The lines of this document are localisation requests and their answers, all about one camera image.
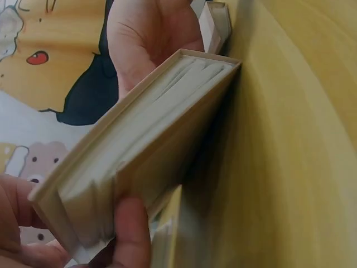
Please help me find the person's left hand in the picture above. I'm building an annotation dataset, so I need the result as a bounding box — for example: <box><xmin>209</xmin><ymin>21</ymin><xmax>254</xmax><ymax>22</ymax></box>
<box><xmin>0</xmin><ymin>173</ymin><xmax>153</xmax><ymax>268</ymax></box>

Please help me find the person's right hand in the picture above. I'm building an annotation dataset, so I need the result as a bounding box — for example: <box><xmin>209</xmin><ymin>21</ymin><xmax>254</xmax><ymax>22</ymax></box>
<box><xmin>105</xmin><ymin>0</ymin><xmax>206</xmax><ymax>101</ymax></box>

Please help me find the small beige cardboard box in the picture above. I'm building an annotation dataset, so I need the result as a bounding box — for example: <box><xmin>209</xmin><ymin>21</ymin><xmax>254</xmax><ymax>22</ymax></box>
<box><xmin>199</xmin><ymin>1</ymin><xmax>233</xmax><ymax>54</ymax></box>

